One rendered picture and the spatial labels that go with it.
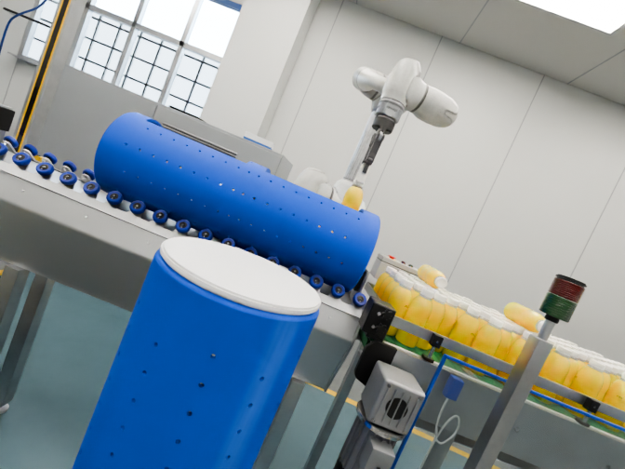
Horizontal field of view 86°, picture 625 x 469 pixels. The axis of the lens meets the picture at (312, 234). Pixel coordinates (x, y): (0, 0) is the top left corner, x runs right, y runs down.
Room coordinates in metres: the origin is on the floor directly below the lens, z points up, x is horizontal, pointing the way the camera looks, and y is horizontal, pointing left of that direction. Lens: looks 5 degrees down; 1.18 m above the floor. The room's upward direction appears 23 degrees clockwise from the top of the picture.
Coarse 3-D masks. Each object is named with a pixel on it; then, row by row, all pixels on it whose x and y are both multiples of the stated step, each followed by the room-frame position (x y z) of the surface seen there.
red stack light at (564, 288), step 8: (552, 280) 0.82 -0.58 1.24; (560, 280) 0.79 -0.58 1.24; (552, 288) 0.80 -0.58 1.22; (560, 288) 0.78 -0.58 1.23; (568, 288) 0.77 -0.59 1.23; (576, 288) 0.77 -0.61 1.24; (584, 288) 0.77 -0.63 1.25; (560, 296) 0.78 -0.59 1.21; (568, 296) 0.77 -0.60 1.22; (576, 296) 0.77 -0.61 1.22
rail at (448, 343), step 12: (396, 324) 0.94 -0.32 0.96; (408, 324) 0.94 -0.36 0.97; (420, 336) 0.94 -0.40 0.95; (444, 336) 0.95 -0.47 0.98; (456, 348) 0.95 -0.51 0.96; (468, 348) 0.95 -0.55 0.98; (480, 360) 0.95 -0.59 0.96; (492, 360) 0.95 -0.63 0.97; (540, 384) 0.96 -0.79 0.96; (552, 384) 0.96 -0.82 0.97; (564, 396) 0.96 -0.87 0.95; (576, 396) 0.96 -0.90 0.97; (600, 408) 0.97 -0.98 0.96; (612, 408) 0.97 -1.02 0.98; (624, 420) 0.97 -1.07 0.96
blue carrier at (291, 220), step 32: (128, 128) 0.99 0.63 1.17; (160, 128) 1.04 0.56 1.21; (96, 160) 0.97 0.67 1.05; (128, 160) 0.97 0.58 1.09; (160, 160) 0.98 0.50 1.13; (192, 160) 1.00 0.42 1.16; (224, 160) 1.03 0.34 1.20; (128, 192) 1.01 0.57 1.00; (160, 192) 0.99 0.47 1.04; (192, 192) 0.98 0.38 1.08; (224, 192) 0.98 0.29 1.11; (256, 192) 1.00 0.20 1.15; (288, 192) 1.03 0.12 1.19; (192, 224) 1.04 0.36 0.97; (224, 224) 1.00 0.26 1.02; (256, 224) 0.99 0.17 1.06; (288, 224) 0.99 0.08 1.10; (320, 224) 1.00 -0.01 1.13; (352, 224) 1.02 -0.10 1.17; (288, 256) 1.02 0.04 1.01; (320, 256) 1.00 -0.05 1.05; (352, 256) 1.00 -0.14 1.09
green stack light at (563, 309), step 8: (552, 296) 0.79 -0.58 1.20; (544, 304) 0.80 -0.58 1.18; (552, 304) 0.78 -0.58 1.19; (560, 304) 0.77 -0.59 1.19; (568, 304) 0.77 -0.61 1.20; (576, 304) 0.77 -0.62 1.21; (544, 312) 0.79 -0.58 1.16; (552, 312) 0.78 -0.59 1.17; (560, 312) 0.77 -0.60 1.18; (568, 312) 0.77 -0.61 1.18; (568, 320) 0.77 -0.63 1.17
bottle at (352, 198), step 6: (354, 186) 1.18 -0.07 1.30; (360, 186) 1.18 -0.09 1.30; (348, 192) 1.17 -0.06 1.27; (354, 192) 1.16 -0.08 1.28; (360, 192) 1.17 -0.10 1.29; (348, 198) 1.17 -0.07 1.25; (354, 198) 1.16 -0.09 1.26; (360, 198) 1.17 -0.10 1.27; (342, 204) 1.18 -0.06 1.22; (348, 204) 1.16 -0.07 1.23; (354, 204) 1.16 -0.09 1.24; (360, 204) 1.18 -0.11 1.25
